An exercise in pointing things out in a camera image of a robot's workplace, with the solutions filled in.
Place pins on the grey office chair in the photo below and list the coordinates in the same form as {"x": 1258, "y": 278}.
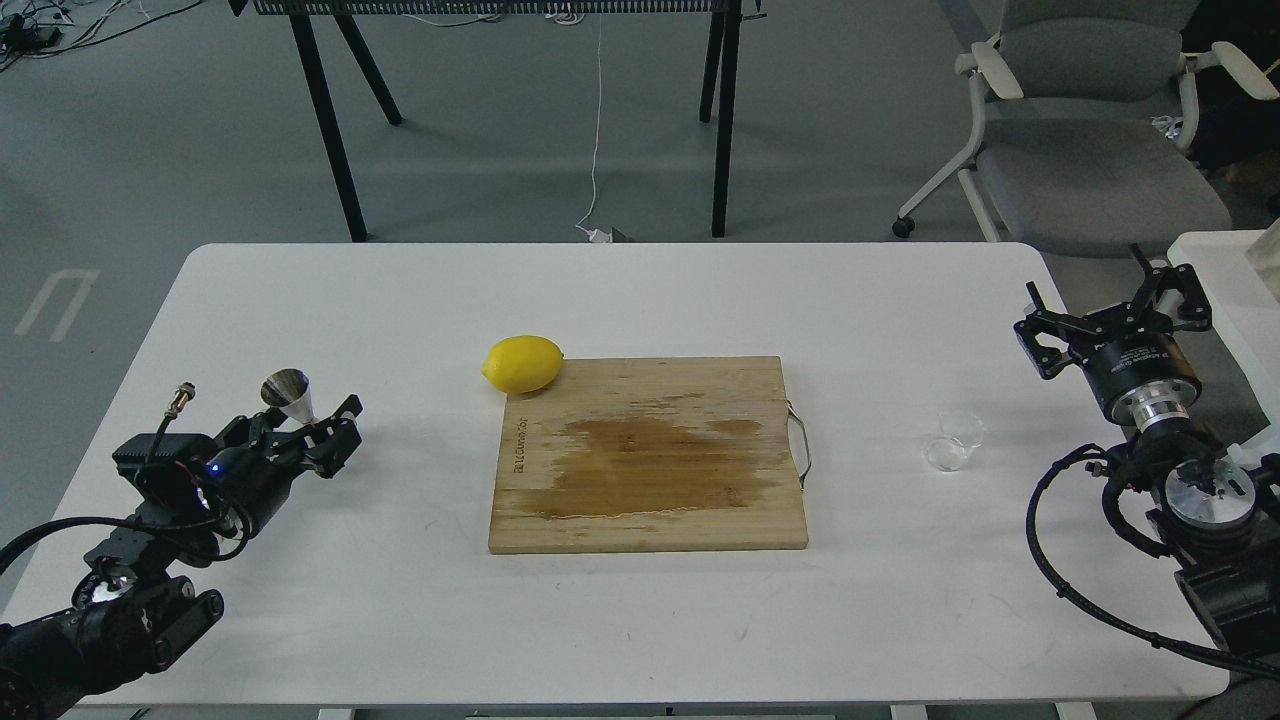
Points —
{"x": 1087, "y": 187}

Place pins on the steel double jigger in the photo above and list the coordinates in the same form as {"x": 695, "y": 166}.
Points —
{"x": 289, "y": 392}

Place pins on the white side table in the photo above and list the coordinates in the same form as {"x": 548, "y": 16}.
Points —
{"x": 1245, "y": 314}

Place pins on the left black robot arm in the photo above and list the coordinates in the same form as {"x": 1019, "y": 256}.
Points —
{"x": 203, "y": 498}

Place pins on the wooden cutting board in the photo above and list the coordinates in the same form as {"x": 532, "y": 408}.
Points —
{"x": 650, "y": 454}

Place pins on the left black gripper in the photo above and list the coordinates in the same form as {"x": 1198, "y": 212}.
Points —
{"x": 250, "y": 466}

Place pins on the yellow lemon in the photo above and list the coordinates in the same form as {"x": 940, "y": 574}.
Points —
{"x": 522, "y": 364}

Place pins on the black metal frame table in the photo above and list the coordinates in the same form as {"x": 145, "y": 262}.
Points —
{"x": 507, "y": 95}

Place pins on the clear plastic measuring cup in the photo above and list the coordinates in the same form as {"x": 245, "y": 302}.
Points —
{"x": 959, "y": 434}

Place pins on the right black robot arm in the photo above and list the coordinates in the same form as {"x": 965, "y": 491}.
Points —
{"x": 1171, "y": 490}

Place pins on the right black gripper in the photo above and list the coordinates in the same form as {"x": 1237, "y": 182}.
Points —
{"x": 1138, "y": 374}

